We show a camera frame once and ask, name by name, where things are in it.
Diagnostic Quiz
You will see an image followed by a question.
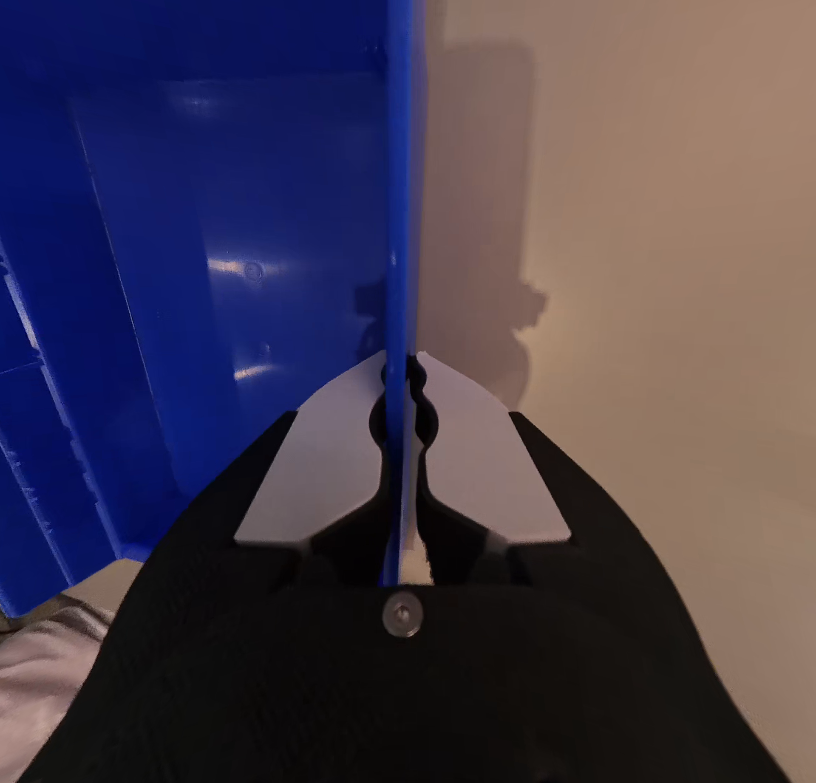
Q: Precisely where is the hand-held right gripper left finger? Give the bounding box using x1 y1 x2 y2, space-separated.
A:
234 351 390 561

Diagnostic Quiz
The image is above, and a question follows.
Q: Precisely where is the blue plastic bin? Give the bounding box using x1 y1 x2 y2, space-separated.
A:
0 0 428 619

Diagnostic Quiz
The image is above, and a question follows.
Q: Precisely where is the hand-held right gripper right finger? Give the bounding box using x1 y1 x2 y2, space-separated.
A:
408 351 572 567

